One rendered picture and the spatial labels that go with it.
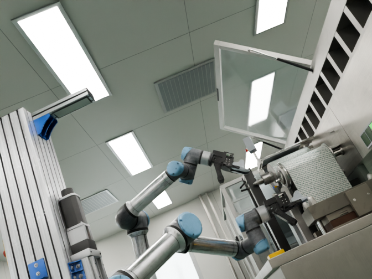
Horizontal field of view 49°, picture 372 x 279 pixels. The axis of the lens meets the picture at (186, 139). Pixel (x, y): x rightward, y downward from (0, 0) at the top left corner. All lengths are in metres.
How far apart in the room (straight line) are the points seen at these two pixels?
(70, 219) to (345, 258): 1.18
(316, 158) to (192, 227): 0.75
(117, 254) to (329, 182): 6.13
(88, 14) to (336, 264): 2.13
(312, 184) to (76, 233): 1.12
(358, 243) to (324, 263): 0.16
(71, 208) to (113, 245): 5.93
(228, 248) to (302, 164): 0.55
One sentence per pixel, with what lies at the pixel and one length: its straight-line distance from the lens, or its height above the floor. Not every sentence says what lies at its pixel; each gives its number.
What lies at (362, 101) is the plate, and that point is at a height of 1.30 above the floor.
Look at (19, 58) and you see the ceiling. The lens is 3.08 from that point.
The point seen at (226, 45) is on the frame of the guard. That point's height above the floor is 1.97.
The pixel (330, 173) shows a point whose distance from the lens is 2.08.
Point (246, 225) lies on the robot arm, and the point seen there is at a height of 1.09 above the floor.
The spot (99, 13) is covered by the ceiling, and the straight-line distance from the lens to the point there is 2.93.
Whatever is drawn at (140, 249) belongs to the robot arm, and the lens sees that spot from 2.20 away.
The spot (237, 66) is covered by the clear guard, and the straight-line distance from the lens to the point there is 2.35.
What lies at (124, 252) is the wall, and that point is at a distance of 7.80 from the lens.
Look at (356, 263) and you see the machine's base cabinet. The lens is 1.75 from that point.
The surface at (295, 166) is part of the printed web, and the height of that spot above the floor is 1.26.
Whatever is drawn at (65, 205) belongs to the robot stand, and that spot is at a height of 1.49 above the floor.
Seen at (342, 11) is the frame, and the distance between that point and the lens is 1.72.
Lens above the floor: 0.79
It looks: 23 degrees up
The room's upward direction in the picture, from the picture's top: 24 degrees counter-clockwise
